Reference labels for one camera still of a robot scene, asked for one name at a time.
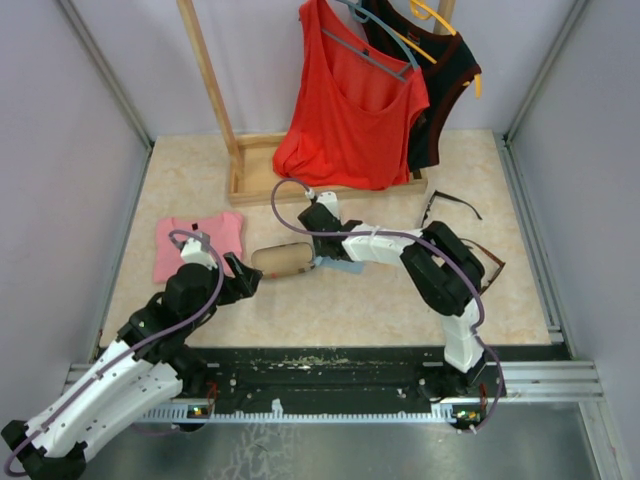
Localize tortoiseshell brown sunglasses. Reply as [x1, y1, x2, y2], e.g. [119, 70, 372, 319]
[462, 238, 506, 295]

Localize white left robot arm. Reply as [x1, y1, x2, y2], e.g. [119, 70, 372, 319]
[1, 253, 262, 479]

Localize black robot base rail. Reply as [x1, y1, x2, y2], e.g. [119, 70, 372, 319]
[134, 344, 506, 431]

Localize folded pink t-shirt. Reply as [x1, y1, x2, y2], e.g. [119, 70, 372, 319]
[152, 210, 246, 284]

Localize yellow plastic hanger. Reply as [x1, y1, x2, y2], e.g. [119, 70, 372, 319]
[399, 0, 483, 100]

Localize plaid brown glasses case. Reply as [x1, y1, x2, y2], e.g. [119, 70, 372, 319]
[251, 242, 315, 279]

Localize red tank top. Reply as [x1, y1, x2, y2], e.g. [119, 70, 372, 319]
[273, 1, 429, 190]

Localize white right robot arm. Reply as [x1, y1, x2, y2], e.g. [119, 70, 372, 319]
[298, 201, 485, 396]

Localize black frame sunglasses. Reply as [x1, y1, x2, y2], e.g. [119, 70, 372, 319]
[419, 190, 483, 227]

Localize black maroon-trimmed tank top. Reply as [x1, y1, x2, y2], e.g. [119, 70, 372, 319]
[361, 1, 482, 171]

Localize wooden clothes rack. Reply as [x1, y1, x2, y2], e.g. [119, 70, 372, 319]
[176, 1, 428, 207]

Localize grey-blue plastic hanger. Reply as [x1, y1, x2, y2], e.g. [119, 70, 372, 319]
[320, 1, 421, 83]

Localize light blue cloth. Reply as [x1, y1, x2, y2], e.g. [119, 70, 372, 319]
[313, 256, 364, 275]

